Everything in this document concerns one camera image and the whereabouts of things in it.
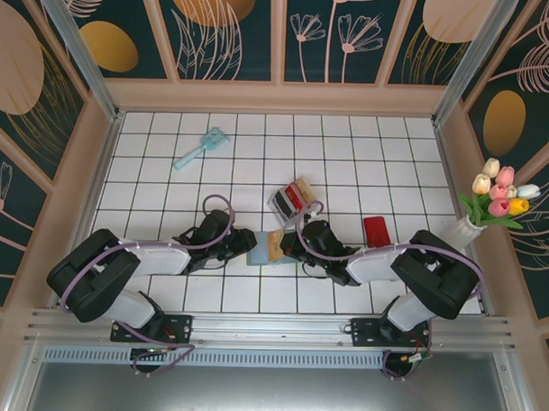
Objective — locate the clear acrylic card box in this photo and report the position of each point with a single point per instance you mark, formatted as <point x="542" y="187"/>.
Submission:
<point x="279" y="210"/>

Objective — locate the gold card stack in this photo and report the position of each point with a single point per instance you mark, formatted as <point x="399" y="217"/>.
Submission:
<point x="305" y="187"/>

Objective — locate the aluminium corner post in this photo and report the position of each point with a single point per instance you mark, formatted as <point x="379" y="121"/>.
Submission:
<point x="81" y="59"/>
<point x="473" y="59"/>

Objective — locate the green leather card holder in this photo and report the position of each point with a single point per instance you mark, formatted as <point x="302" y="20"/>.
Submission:
<point x="258" y="254"/>

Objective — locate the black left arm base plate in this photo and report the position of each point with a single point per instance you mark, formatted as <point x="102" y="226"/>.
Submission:
<point x="180" y="326"/>

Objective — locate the red card stack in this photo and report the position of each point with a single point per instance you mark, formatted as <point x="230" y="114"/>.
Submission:
<point x="296" y="195"/>

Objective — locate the white ribbed vase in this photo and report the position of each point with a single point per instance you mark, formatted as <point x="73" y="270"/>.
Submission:
<point x="460" y="234"/>

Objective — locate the black card stack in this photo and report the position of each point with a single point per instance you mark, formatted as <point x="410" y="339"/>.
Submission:
<point x="282" y="202"/>

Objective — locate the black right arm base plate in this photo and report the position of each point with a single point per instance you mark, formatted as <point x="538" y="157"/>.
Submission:
<point x="365" y="332"/>

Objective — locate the grey metal sheet panel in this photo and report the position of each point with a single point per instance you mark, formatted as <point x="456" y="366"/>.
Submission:
<point x="267" y="399"/>

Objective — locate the artificial tulip bouquet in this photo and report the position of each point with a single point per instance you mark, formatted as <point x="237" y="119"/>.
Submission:
<point x="498" y="193"/>

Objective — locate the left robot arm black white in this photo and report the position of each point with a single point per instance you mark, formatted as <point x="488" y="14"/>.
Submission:
<point x="155" y="255"/>

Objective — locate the gold VIP card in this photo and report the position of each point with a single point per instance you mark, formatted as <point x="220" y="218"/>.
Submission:
<point x="275" y="247"/>

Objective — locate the aluminium front rail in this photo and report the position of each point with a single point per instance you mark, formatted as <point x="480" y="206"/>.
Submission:
<point x="270" y="331"/>

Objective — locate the aluminium side rail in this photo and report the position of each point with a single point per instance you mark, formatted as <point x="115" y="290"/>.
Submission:
<point x="448" y="175"/>
<point x="105" y="163"/>

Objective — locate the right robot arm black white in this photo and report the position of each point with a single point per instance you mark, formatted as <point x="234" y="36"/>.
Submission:
<point x="376" y="263"/>

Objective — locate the light blue plastic fork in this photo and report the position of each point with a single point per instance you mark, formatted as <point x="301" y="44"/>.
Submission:
<point x="211" y="139"/>

